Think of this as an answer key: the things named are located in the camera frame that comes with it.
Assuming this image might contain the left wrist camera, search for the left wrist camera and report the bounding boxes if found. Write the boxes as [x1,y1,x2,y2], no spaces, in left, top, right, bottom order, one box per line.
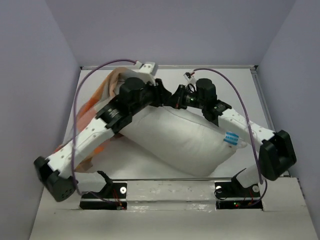
[134,61,158,85]

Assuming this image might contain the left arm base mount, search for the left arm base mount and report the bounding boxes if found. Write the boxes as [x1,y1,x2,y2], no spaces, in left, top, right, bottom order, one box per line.
[79,171,128,211]

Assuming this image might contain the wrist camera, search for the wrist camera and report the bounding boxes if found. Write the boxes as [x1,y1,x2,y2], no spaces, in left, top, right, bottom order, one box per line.
[183,71,197,85]
[134,61,158,85]

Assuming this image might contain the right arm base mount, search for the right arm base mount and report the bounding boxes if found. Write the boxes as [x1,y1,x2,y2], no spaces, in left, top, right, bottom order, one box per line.
[213,168,263,210]

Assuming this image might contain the orange blue checked pillowcase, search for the orange blue checked pillowcase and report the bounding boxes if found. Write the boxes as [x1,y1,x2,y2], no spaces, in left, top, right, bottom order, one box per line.
[53,66,141,173]

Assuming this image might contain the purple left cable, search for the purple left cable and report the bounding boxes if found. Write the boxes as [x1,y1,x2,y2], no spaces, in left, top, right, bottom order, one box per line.
[71,58,138,196]

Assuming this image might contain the blue pillow label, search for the blue pillow label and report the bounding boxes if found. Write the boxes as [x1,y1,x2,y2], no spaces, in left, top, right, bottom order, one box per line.
[223,131,239,146]

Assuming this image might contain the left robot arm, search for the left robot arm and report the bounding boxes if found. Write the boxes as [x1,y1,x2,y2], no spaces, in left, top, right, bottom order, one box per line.
[34,77,172,202]

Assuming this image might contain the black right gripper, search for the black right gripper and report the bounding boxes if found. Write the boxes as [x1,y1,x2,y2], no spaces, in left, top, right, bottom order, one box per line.
[165,84,206,111]

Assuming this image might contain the white pillow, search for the white pillow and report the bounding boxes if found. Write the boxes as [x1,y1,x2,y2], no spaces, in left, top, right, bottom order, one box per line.
[120,106,248,177]

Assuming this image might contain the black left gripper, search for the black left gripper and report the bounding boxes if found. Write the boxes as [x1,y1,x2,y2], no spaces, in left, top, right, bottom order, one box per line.
[128,77,172,116]

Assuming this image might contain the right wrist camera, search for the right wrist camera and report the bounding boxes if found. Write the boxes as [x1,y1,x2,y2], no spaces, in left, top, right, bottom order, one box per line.
[183,71,197,85]

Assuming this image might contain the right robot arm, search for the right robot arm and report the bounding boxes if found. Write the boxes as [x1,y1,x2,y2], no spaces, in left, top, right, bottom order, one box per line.
[166,78,297,196]

